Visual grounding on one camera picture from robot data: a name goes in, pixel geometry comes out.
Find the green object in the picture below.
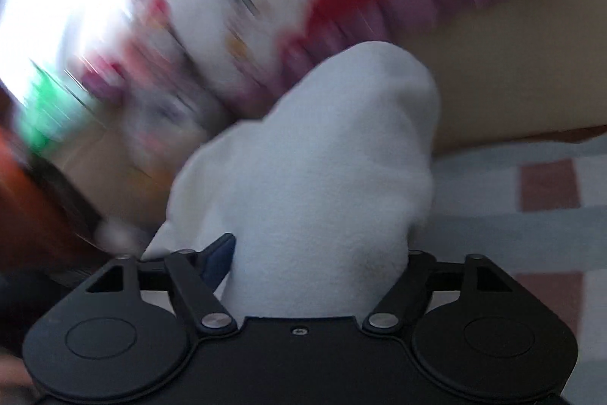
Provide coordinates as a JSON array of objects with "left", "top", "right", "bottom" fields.
[{"left": 24, "top": 68, "right": 79, "bottom": 152}]

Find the brown wooden furniture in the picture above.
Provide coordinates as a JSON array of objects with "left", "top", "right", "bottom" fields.
[{"left": 0, "top": 125, "right": 96, "bottom": 261}]

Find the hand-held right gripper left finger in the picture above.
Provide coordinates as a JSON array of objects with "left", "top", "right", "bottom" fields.
[{"left": 85, "top": 234, "right": 237, "bottom": 336}]

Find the white fleece garment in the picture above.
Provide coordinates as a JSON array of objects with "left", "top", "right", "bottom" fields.
[{"left": 142, "top": 41, "right": 442, "bottom": 320}]

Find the beige mattress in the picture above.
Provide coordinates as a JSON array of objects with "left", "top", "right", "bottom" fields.
[{"left": 393, "top": 0, "right": 607, "bottom": 159}]

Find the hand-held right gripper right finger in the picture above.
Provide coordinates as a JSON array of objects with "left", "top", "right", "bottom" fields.
[{"left": 363, "top": 251, "right": 513, "bottom": 334}]

